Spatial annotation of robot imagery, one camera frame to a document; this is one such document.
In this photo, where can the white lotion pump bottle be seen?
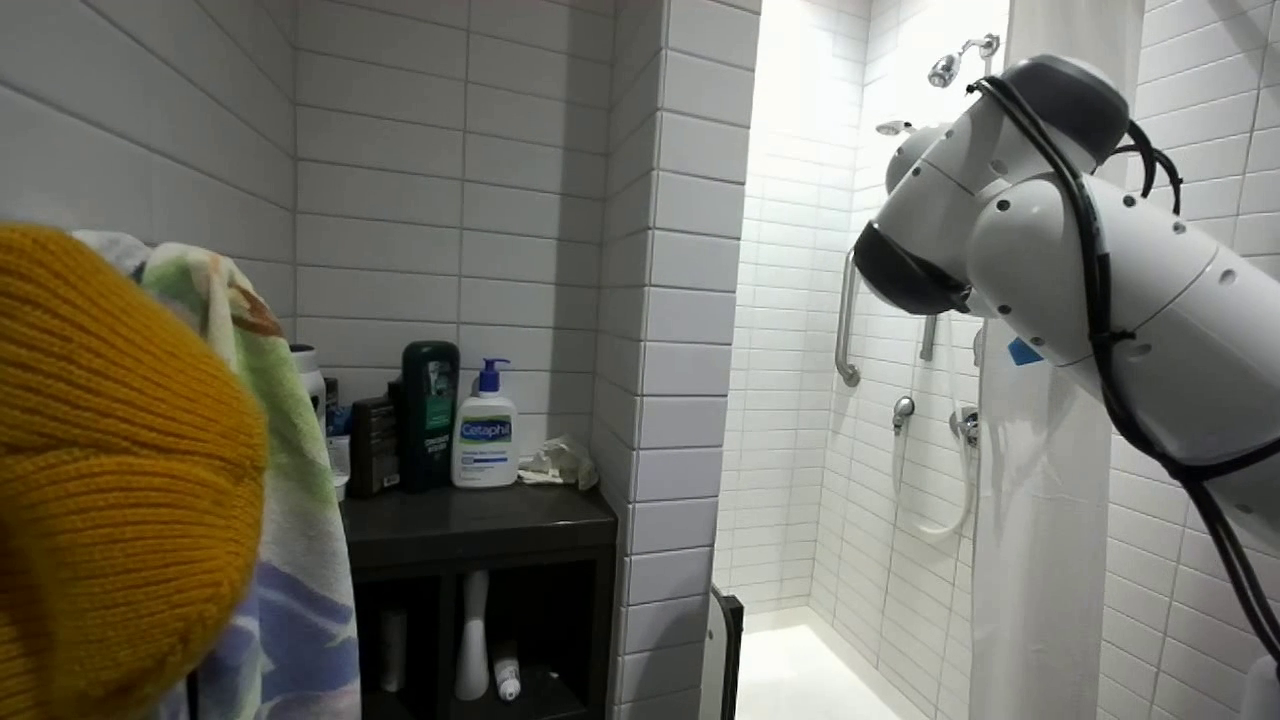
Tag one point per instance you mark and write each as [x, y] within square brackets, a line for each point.
[484, 447]

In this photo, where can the black shelf unit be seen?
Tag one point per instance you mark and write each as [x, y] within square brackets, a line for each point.
[480, 526]

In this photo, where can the dark green shampoo bottle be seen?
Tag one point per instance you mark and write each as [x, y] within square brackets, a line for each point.
[430, 412]

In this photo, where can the chrome shower head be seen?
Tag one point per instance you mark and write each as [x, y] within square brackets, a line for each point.
[945, 68]

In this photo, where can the green blue patterned towel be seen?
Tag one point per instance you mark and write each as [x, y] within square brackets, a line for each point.
[300, 532]

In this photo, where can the chrome grab bar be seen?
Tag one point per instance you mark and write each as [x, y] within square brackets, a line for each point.
[843, 332]

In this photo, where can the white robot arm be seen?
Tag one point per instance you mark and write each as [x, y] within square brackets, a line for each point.
[1175, 332]

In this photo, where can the tall white bottle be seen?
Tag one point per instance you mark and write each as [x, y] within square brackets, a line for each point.
[475, 643]

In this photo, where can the crumpled white cloth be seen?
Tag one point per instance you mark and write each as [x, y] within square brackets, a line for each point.
[563, 464]

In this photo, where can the small white bottle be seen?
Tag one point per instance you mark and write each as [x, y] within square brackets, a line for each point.
[509, 681]

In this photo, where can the dark brown bottle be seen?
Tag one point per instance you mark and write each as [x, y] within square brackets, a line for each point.
[374, 447]

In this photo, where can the yellow knit beanie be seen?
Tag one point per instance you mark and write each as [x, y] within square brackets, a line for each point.
[120, 464]

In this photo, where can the white plastic container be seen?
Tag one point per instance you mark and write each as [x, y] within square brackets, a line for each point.
[309, 383]

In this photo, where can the chrome shower valve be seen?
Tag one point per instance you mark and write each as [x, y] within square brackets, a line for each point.
[905, 412]
[967, 426]

